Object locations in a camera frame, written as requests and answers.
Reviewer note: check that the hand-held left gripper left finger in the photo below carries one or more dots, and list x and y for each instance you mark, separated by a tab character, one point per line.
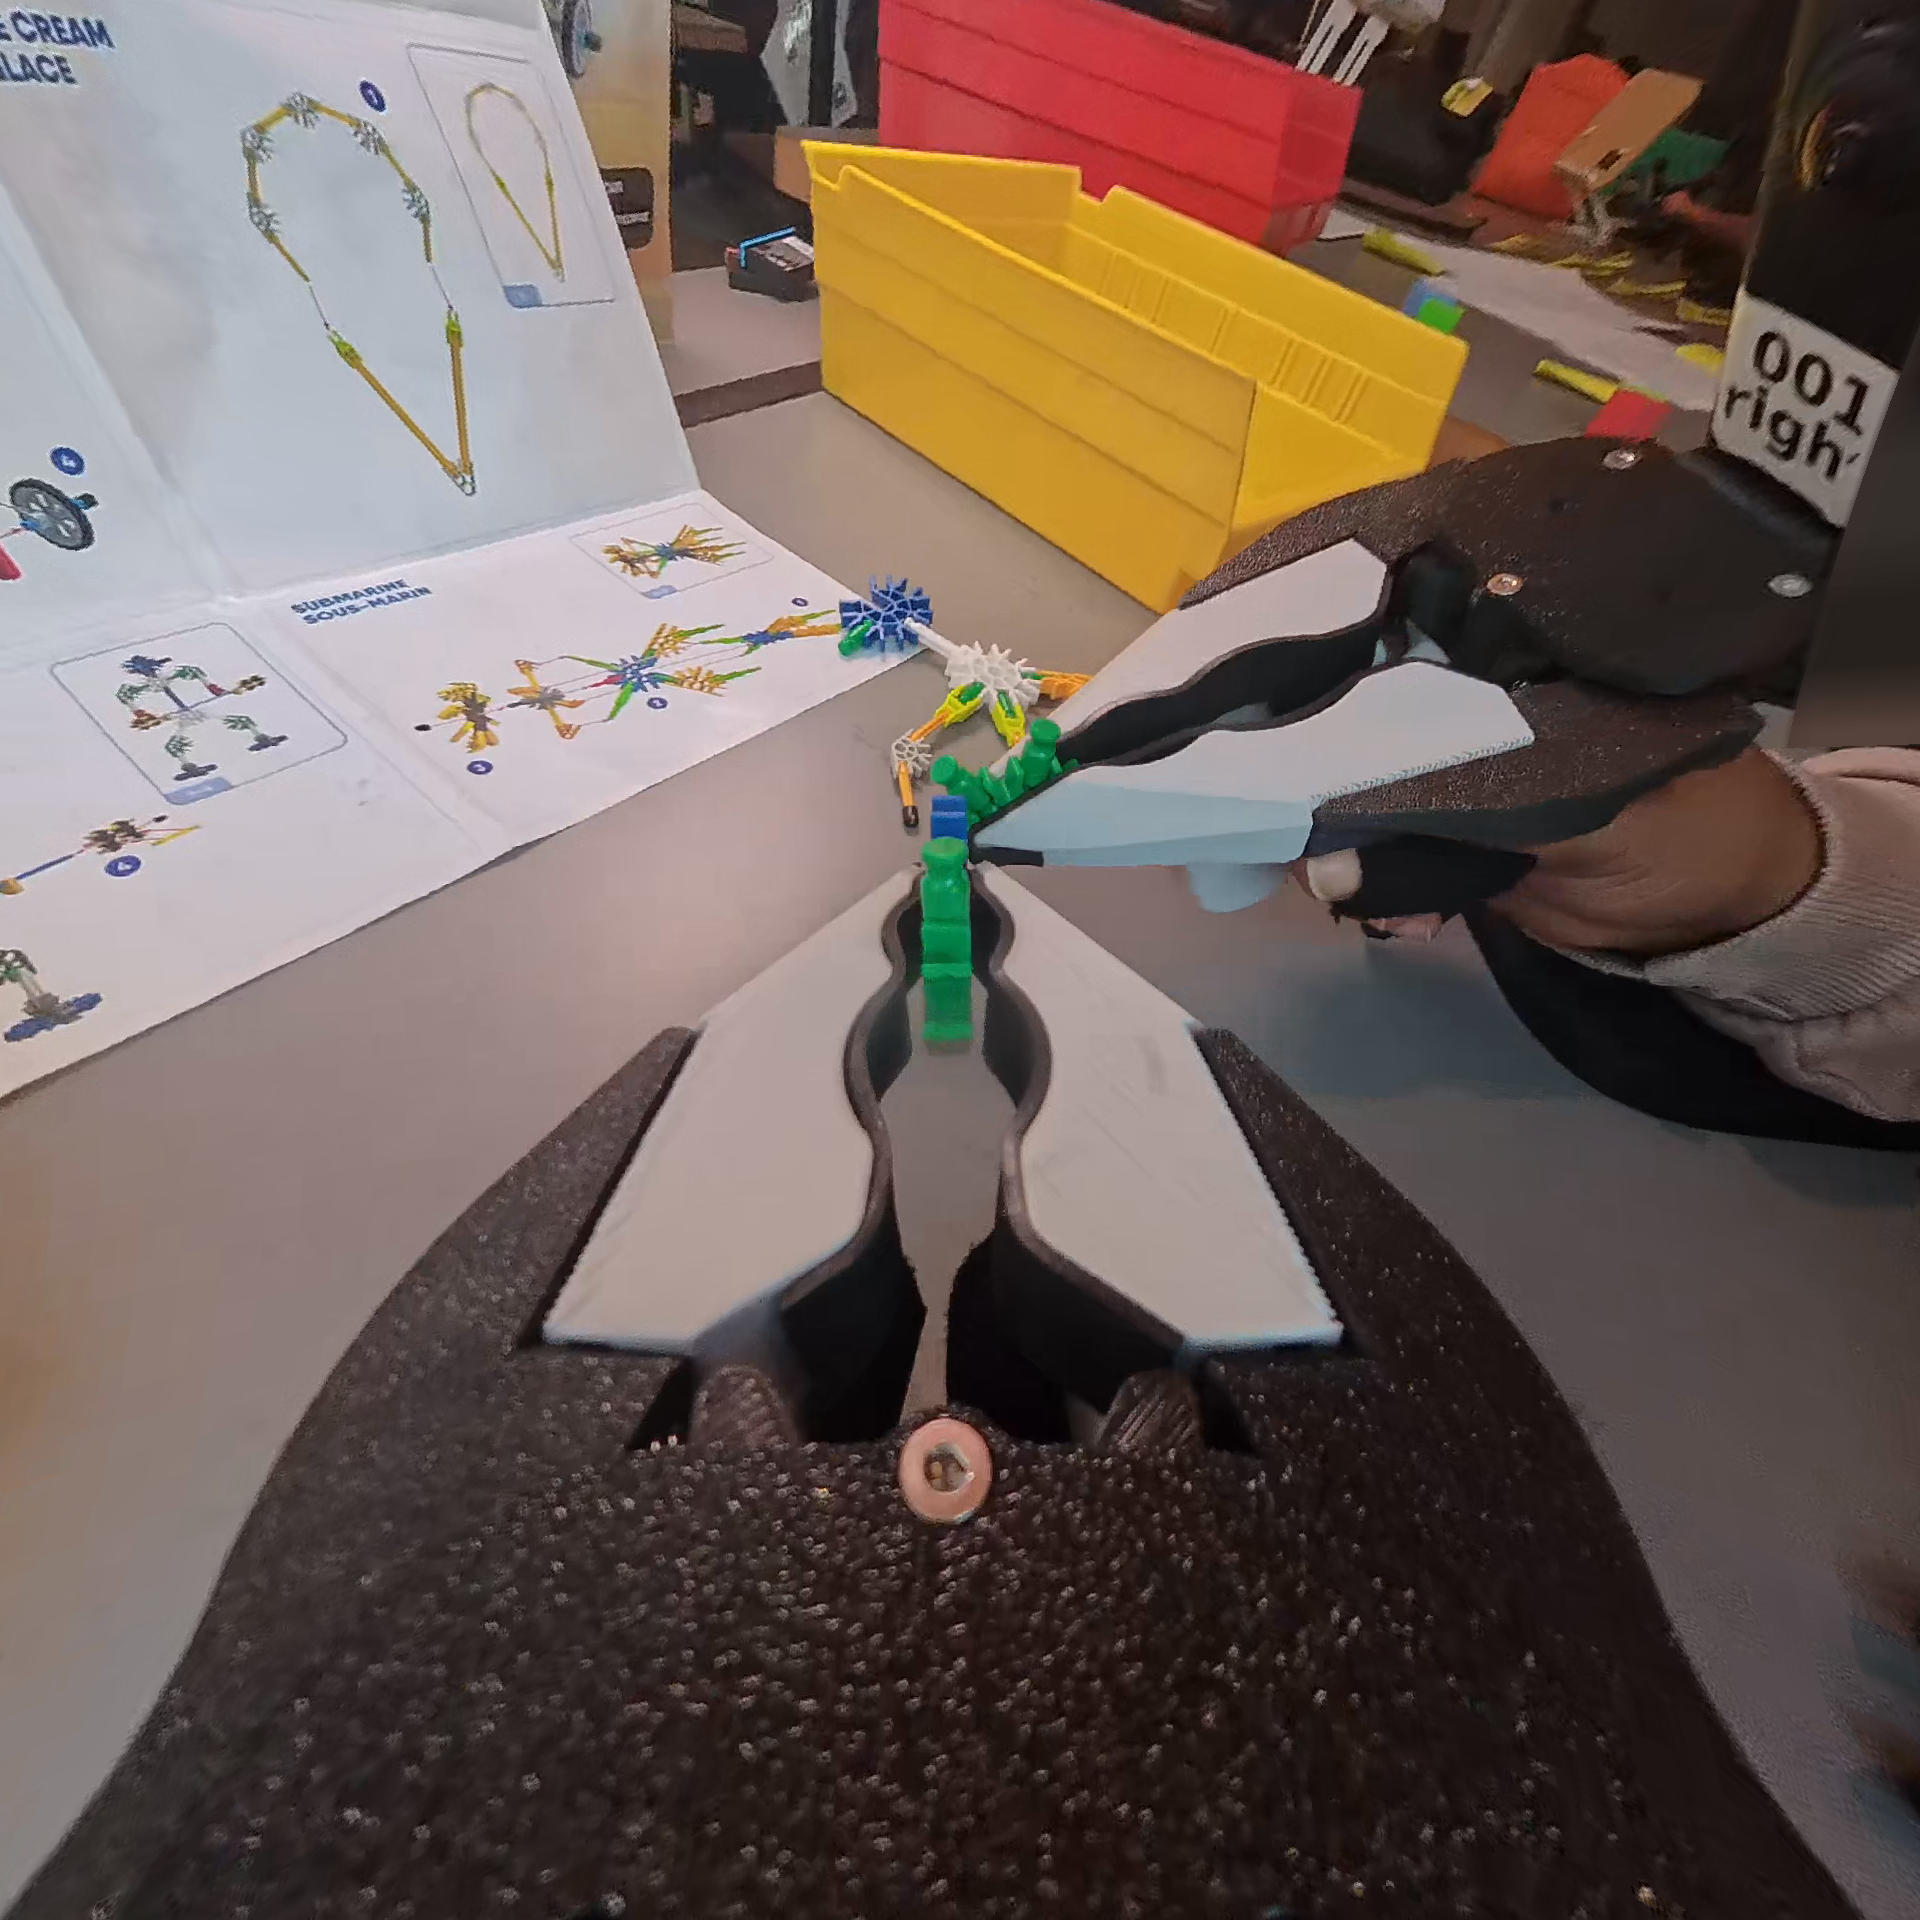
721	1186

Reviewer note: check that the small green blue block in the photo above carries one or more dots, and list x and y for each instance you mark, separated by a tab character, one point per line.
1431	307

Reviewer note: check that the person's right hand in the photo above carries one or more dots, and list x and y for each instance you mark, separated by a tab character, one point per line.
1649	870

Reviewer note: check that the yellow plastic bin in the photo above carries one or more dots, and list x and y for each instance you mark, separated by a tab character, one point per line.
1049	420

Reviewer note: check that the small black device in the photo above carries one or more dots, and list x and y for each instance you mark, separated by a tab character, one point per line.
771	266

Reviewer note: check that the orange plastic object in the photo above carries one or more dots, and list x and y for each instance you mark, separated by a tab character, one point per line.
1546	128

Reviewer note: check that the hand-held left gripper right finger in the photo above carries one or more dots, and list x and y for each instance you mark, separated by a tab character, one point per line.
1188	1186

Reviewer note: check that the person's right forearm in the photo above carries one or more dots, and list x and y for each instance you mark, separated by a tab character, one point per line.
1847	989

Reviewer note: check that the small red block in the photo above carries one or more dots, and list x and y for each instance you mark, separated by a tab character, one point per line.
1633	414

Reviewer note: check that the black printed cardboard box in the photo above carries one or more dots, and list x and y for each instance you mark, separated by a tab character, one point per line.
796	58

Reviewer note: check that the white toy instruction sheet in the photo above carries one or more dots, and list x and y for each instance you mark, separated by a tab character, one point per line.
226	452

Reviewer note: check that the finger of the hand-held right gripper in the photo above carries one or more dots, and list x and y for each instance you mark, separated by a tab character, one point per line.
1200	812
1276	597

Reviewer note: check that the multicoloured toy hand assembly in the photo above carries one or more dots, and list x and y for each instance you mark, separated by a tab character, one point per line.
985	668

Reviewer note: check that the green and blue toy assembly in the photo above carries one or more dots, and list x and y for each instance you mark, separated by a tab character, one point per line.
946	930

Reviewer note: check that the stack of red plastic bins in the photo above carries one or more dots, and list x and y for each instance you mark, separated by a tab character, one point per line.
1125	88

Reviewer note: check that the grey desk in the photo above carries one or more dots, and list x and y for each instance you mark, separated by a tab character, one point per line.
303	1200

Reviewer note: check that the yellow toy set box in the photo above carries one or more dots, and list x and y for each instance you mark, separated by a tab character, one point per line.
616	152

